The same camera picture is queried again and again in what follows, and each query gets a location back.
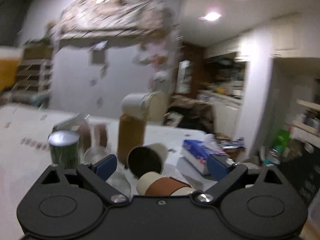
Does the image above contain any paper cup brown sleeve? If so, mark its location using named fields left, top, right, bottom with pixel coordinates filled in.
left=136, top=172, right=195, bottom=197

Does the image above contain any black-lined paper cup lying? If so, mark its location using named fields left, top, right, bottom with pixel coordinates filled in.
left=127, top=143, right=168, bottom=178

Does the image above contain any silver metal cup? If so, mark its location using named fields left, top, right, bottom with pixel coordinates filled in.
left=52, top=113, right=90, bottom=133

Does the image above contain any white printed paper cup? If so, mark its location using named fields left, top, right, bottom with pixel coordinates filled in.
left=121, top=92, right=168, bottom=122

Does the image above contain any clear wine glass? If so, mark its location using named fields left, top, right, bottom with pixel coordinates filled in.
left=83, top=124, right=109, bottom=164

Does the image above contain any blue tissue box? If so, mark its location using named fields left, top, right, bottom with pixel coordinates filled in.
left=181, top=134, right=234, bottom=176

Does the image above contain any green tin can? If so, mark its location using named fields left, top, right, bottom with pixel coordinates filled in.
left=48, top=130, right=80, bottom=169

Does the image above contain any green plastic bottle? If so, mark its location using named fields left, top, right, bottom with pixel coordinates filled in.
left=264, top=129, right=291, bottom=166

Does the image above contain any white plastic drawer unit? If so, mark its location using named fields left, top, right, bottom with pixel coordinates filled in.
left=9, top=43, right=54, bottom=108

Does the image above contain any cartoon print hanging cloth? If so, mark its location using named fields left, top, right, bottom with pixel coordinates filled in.
left=46, top=0, right=175, bottom=41

